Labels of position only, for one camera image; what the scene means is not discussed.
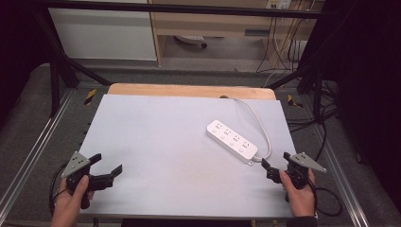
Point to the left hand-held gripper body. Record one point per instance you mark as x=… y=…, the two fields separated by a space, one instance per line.
x=76 y=167

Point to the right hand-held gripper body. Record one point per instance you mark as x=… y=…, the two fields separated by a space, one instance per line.
x=299 y=170

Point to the white power strip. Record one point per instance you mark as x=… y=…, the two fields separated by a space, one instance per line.
x=231 y=142

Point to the person's right hand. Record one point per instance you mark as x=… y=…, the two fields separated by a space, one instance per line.
x=299 y=197

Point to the person's left hand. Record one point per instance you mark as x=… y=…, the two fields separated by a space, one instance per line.
x=71 y=201

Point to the black sleeve cuff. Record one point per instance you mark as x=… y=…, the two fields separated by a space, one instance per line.
x=302 y=221

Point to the yellow black striped tape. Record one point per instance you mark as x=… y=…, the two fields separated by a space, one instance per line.
x=294 y=101
x=90 y=96

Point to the white mat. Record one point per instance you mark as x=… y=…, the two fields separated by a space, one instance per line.
x=186 y=154

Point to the wooden board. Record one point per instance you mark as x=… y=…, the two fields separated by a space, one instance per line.
x=189 y=91

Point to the white cabinet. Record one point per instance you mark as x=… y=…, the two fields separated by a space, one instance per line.
x=104 y=31

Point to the office chair base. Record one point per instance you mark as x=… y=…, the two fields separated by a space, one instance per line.
x=192 y=40

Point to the aluminium rail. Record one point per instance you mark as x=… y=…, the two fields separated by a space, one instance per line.
x=31 y=151
x=342 y=176

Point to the white wall socket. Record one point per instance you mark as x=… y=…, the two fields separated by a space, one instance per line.
x=278 y=4

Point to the black metal frame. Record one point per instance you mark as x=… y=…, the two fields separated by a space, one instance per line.
x=176 y=9

